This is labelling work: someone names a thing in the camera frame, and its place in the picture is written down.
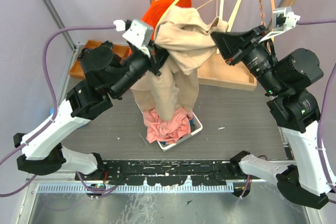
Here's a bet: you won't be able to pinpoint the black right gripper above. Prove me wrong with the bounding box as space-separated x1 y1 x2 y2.
212 24 285 95

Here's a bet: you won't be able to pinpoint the blue patterned cloth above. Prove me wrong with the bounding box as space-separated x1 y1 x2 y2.
51 106 90 129

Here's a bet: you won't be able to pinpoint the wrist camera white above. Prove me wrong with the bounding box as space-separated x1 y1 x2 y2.
261 6 301 42
113 19 154 58

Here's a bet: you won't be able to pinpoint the white plastic basket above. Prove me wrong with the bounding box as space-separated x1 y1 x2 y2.
142 108 203 152

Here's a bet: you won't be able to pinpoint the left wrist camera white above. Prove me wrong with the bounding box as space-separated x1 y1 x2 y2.
113 19 154 58

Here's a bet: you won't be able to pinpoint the wooden compartment tray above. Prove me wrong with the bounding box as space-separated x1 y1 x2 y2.
69 40 130 80

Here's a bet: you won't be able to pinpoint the orange wavy metal hanger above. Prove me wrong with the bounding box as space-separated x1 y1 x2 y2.
256 0 286 54

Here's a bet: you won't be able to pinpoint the pink t shirt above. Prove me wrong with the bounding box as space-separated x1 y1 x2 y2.
143 108 193 144

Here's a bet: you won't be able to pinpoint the orange red t shirt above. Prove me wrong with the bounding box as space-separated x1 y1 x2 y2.
141 0 193 25

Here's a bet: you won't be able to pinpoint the wooden clothes rack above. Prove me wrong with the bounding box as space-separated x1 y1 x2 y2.
146 0 314 92

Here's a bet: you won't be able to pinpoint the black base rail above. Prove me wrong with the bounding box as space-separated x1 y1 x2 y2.
82 160 238 186

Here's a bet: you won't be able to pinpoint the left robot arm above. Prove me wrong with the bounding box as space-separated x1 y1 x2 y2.
14 41 169 180

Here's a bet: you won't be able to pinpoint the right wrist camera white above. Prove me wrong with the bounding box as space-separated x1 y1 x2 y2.
261 6 301 42

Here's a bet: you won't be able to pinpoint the beige t shirt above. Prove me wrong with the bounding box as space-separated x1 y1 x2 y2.
131 6 228 121

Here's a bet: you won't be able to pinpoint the white slotted cable duct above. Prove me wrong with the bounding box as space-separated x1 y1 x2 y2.
37 183 234 194

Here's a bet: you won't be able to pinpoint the teal blue t shirt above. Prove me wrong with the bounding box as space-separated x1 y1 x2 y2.
160 119 197 147

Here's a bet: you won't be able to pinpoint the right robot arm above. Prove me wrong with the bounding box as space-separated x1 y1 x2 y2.
211 25 335 209

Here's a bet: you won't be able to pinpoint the cream wooden hanger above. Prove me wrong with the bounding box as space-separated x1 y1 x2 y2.
227 0 242 32

